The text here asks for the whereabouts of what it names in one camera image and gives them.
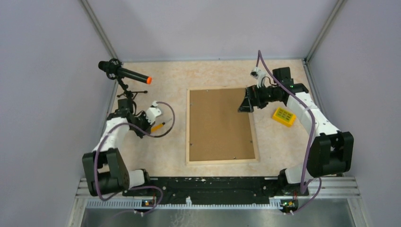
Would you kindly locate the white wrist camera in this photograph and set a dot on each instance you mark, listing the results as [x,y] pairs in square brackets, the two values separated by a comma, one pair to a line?
[260,76]
[153,112]

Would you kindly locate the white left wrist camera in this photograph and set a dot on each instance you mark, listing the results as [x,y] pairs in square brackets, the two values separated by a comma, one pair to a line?
[153,112]

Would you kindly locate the black tripod microphone stand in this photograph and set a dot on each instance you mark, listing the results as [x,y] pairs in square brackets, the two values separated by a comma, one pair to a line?
[131,95]

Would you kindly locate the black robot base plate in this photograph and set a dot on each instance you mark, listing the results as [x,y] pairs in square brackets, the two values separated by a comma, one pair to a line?
[216,190]

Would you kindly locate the yellow green toy window block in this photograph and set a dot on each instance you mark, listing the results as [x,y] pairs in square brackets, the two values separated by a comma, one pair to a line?
[284,117]

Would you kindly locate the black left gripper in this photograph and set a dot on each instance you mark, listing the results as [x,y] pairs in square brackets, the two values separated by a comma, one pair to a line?
[148,127]

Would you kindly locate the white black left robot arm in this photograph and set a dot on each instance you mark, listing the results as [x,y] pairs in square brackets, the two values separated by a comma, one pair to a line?
[104,168]

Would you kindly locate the black microphone orange tip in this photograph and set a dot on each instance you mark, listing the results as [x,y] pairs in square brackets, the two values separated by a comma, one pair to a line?
[114,70]

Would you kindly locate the yellow screwdriver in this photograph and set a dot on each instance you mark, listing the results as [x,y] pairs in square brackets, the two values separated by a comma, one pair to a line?
[159,126]

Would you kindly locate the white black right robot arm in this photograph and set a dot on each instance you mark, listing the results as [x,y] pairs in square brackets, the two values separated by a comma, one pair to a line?
[329,150]

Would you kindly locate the white wooden picture frame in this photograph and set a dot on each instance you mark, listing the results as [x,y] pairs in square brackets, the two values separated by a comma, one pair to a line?
[216,133]

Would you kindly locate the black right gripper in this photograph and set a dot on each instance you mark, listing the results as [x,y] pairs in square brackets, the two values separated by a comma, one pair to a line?
[252,98]

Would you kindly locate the aluminium front rail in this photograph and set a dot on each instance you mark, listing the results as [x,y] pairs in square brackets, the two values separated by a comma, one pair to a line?
[333,201]

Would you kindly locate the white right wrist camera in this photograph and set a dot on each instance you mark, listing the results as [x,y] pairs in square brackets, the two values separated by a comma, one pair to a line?
[260,76]

